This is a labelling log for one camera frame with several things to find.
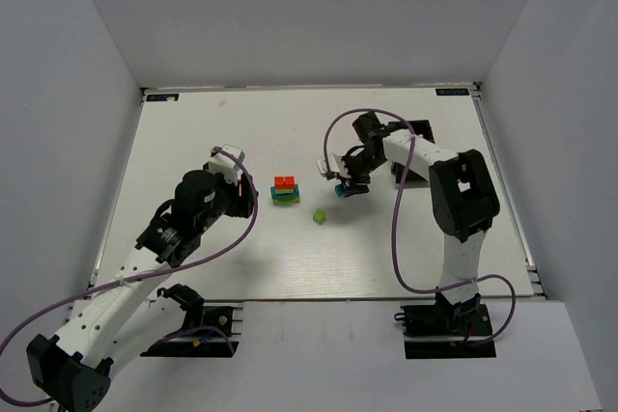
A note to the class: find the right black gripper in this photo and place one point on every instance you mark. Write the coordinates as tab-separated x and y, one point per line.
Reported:
351	178

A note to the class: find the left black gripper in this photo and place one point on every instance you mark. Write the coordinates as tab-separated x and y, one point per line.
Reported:
246	195

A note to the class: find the teal small cube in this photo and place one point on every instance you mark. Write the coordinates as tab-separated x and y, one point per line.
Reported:
340	191

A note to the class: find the teal arch block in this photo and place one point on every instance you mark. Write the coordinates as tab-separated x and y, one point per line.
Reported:
282	197

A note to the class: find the red cube block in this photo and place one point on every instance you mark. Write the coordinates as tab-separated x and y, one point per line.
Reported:
279	182
289	182

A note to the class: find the lime green small cube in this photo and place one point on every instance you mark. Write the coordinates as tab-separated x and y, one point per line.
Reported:
319	216

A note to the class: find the lime green arch block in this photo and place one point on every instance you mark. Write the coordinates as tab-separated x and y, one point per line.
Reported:
279	202

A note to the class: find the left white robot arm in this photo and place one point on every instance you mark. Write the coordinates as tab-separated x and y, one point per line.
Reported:
125	316

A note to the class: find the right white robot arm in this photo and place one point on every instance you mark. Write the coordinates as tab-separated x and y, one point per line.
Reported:
464	203

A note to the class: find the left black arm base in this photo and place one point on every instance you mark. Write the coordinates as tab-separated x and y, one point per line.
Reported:
207	330

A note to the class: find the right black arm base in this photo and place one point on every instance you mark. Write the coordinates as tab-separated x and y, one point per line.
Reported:
426	337

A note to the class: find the right blue corner label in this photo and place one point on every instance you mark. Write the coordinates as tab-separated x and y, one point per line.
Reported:
452	91

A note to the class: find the blue corner label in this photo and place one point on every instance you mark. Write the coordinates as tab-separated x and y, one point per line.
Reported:
162	97
452	91

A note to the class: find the left blue corner label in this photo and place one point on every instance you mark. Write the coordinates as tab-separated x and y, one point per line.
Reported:
162	97

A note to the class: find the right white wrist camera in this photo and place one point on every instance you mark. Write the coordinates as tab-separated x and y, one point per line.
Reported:
332	167

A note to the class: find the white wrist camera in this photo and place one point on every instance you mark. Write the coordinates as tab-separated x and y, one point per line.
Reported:
332	167
224	160

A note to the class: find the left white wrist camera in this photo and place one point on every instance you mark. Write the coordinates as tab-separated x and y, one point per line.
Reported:
224	160

